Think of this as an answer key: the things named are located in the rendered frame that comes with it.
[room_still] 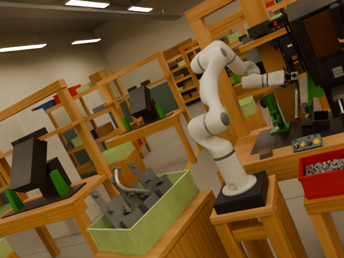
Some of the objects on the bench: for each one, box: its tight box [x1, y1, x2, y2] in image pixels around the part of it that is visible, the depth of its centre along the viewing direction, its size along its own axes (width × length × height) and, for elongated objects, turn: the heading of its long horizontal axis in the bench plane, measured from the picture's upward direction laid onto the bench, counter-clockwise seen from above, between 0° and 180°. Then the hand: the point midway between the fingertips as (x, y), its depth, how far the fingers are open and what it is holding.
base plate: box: [250, 111, 344, 155], centre depth 179 cm, size 42×110×2 cm, turn 128°
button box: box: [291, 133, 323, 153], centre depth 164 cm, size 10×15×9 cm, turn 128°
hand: (293, 78), depth 183 cm, fingers closed on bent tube, 3 cm apart
